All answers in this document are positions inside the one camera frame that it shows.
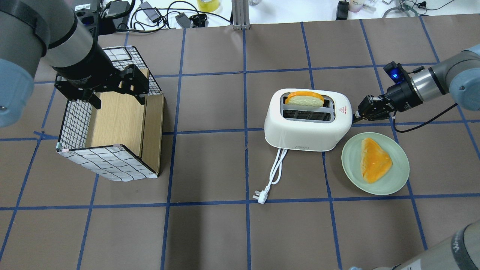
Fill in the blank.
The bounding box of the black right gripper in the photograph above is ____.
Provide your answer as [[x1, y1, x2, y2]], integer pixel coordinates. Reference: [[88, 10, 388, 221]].
[[352, 81, 418, 125]]

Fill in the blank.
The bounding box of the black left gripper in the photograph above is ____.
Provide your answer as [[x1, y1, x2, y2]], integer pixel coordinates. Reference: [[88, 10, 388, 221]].
[[54, 64, 149, 110]]

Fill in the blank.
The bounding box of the white two-slot toaster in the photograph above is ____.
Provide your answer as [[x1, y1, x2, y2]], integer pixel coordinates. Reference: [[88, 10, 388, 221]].
[[264, 88, 353, 152]]

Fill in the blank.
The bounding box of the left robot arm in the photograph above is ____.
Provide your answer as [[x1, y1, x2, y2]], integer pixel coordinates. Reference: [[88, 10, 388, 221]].
[[0, 0, 149, 127]]

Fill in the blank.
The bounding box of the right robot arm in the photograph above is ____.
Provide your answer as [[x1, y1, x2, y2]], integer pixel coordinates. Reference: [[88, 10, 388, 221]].
[[352, 45, 480, 270]]

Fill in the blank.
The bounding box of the bread slice in toaster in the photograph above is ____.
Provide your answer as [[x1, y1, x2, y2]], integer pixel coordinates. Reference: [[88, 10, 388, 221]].
[[284, 91, 325, 107]]

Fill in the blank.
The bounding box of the light green plate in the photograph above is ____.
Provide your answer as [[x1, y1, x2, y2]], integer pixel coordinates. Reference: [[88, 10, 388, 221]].
[[341, 132, 410, 195]]

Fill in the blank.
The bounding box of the bread slice on plate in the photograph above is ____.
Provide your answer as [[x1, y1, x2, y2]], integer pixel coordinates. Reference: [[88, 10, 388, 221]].
[[360, 137, 393, 183]]

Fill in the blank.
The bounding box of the black power adapter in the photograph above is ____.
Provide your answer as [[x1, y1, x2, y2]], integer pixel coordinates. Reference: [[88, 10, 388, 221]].
[[335, 0, 349, 21]]

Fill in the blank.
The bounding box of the yellow tape roll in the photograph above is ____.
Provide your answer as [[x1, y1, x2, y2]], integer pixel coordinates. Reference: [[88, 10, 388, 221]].
[[197, 0, 221, 13]]

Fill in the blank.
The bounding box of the wire grid shelf with wood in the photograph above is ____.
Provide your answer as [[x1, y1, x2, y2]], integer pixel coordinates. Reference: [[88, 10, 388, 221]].
[[55, 46, 165, 182]]

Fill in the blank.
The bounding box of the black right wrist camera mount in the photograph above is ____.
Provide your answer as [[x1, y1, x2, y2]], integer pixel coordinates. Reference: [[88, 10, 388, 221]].
[[383, 61, 425, 86]]

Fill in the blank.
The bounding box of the aluminium frame post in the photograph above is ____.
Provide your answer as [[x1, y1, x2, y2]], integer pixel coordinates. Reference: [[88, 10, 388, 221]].
[[231, 0, 251, 30]]

